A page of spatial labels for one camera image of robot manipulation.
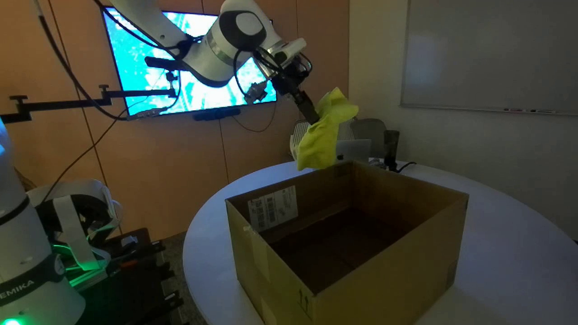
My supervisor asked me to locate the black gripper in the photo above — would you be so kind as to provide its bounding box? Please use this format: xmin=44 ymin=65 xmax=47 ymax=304
xmin=270 ymin=53 xmax=324 ymax=127

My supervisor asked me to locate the yellow microfiber towel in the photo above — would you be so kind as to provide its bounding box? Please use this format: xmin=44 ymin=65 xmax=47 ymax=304
xmin=291 ymin=87 xmax=362 ymax=174

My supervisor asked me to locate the open cardboard box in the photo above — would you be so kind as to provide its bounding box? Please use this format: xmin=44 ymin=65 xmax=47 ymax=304
xmin=224 ymin=159 xmax=470 ymax=325

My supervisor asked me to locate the black tablet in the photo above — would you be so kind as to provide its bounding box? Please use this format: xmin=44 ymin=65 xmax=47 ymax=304
xmin=333 ymin=138 xmax=373 ymax=168

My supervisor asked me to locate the black cylindrical device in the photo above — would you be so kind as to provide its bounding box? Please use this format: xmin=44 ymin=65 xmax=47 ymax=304
xmin=382 ymin=127 xmax=418 ymax=176

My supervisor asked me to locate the black bar under television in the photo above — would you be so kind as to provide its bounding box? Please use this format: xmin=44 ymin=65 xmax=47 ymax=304
xmin=192 ymin=107 xmax=243 ymax=123

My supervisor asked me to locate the whiteboard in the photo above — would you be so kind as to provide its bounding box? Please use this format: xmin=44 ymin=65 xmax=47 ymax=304
xmin=398 ymin=0 xmax=578 ymax=120

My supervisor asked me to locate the black robot stand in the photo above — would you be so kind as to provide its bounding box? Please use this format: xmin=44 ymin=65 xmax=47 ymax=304
xmin=66 ymin=226 xmax=187 ymax=325

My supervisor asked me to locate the white and black headset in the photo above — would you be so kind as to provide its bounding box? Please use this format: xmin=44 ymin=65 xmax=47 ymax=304
xmin=35 ymin=179 xmax=125 ymax=277

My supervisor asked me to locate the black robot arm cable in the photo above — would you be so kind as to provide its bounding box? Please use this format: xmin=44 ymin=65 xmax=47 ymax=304
xmin=232 ymin=46 xmax=273 ymax=105

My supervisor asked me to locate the wall mounted television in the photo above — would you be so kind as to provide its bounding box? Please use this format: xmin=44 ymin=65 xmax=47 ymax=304
xmin=98 ymin=4 xmax=280 ymax=120

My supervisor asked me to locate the black hanging cable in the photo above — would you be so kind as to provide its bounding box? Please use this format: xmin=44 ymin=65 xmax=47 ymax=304
xmin=33 ymin=0 xmax=132 ymax=204

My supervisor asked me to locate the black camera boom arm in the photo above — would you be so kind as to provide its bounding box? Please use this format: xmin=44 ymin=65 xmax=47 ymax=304
xmin=0 ymin=71 xmax=181 ymax=125

